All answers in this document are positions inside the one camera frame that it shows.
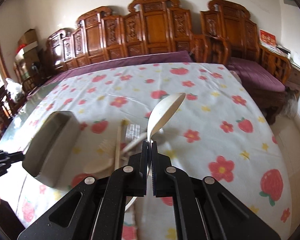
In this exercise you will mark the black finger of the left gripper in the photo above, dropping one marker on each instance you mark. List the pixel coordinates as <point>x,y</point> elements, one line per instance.
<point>7,159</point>

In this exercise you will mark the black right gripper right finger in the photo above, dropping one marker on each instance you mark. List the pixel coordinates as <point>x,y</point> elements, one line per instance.
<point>204,208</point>

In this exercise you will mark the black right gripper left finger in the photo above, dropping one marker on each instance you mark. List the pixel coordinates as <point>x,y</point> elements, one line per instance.
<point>95,208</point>

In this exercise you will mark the grey metal utensil tray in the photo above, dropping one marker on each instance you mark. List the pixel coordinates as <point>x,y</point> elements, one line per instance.
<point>50,147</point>

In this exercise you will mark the cream plastic fork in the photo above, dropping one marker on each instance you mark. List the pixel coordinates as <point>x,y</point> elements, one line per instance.
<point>113,147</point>

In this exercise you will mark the cream plastic soup spoon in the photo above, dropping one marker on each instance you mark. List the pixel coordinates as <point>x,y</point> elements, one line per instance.
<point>162,113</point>

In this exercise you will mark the white plastic bag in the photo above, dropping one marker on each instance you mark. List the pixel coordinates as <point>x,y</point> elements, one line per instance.
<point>15,89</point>

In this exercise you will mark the strawberry flower print tablecloth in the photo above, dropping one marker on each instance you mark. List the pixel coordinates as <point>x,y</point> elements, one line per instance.
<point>199,114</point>

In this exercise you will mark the stacked cardboard boxes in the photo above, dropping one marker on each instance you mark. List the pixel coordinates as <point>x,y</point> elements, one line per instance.
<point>27,52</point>

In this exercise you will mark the purple armchair cushion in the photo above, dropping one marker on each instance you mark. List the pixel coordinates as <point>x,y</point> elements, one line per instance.
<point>254,76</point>

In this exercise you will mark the wooden side table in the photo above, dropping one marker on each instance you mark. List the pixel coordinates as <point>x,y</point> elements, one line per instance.
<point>293,81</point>

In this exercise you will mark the carved wooden armchair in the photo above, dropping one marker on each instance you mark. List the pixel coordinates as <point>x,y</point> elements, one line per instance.
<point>230,22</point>

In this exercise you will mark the red greeting card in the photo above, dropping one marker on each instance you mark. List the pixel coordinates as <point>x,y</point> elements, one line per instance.
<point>267,39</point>

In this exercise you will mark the long carved wooden sofa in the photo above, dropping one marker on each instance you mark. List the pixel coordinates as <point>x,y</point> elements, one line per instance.
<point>150,27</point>

